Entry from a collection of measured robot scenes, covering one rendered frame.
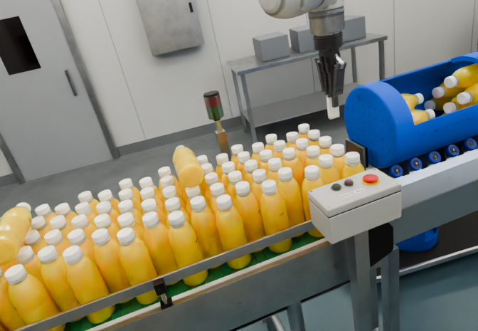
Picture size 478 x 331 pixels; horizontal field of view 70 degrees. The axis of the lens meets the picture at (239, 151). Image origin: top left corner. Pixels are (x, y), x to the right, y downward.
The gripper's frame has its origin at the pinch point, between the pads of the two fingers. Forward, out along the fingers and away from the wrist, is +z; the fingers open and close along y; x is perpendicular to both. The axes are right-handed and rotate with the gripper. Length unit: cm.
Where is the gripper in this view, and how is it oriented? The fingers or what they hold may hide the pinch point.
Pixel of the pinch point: (333, 106)
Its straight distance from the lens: 102.9
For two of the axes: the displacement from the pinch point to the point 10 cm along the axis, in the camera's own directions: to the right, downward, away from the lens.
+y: -2.9, -3.5, 8.9
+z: 1.8, 8.9, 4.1
